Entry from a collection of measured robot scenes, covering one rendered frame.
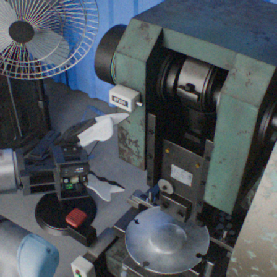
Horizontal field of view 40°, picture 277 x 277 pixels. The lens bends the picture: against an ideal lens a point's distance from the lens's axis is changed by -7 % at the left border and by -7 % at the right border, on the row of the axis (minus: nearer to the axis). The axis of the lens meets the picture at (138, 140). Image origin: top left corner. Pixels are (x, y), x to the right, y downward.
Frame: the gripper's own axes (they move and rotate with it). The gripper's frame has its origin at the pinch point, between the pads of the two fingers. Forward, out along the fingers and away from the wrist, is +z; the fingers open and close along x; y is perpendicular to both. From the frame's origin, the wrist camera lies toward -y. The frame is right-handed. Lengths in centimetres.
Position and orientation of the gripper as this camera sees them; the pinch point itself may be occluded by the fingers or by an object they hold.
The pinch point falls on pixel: (126, 151)
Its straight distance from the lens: 72.0
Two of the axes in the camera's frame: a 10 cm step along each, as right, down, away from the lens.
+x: 0.7, -8.9, -4.6
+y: 3.4, 4.5, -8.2
